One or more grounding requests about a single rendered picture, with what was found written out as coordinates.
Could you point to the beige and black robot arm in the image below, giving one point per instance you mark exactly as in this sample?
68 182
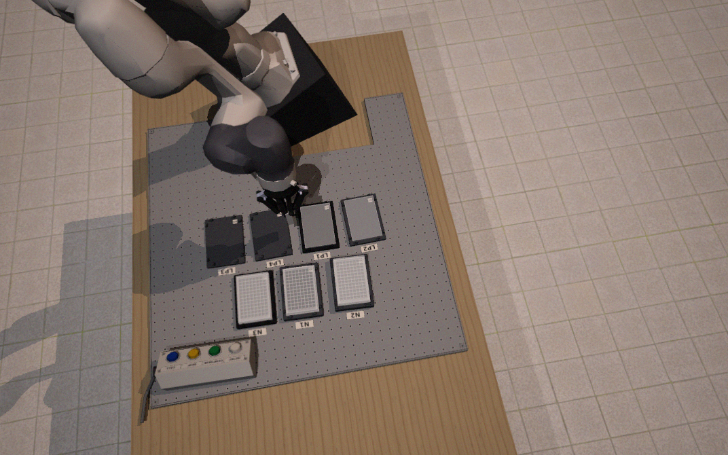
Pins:
157 54

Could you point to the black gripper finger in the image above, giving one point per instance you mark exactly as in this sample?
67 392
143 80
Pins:
301 193
278 206

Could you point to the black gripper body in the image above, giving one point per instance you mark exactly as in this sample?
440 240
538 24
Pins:
289 191

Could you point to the grey button panel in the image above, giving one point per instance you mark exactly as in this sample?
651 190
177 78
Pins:
203 365

